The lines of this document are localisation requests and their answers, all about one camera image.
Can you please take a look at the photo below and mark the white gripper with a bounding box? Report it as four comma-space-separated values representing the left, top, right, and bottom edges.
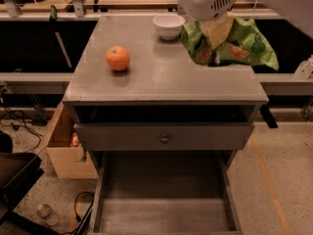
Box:
178, 0, 237, 49

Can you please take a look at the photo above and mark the green rice chip bag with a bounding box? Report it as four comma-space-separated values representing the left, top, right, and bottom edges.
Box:
178, 18, 279, 71

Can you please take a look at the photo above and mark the grey wooden drawer cabinet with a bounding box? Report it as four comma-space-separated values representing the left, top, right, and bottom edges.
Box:
63, 14, 270, 168

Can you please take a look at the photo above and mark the grey top drawer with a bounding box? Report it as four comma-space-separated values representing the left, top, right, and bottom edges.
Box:
74, 122, 254, 152

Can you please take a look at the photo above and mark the brass drawer knob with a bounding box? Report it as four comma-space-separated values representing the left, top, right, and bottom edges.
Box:
160, 134, 170, 144

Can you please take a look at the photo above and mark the open grey middle drawer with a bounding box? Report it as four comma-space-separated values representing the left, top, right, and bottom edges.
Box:
88, 153, 244, 235

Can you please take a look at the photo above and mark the white ceramic bowl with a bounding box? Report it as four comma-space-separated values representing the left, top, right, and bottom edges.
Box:
153, 15, 185, 40

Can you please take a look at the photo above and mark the orange fruit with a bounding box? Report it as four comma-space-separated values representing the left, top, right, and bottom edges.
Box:
106, 45, 130, 71

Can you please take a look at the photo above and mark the red can in box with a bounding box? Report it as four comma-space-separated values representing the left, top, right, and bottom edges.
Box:
69, 133, 79, 147

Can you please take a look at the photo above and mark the cardboard box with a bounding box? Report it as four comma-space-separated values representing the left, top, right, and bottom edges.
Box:
44, 103, 98, 179

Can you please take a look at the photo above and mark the black chair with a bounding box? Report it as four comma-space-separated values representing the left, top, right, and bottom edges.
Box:
0, 131, 60, 235

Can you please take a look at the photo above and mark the clear plastic water bottle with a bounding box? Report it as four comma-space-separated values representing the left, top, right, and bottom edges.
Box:
36, 204, 60, 227

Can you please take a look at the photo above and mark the green handled tool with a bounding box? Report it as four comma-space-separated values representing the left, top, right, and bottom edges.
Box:
49, 5, 72, 69

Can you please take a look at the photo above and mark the black floor cable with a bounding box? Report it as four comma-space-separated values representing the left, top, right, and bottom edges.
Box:
62, 191, 96, 235

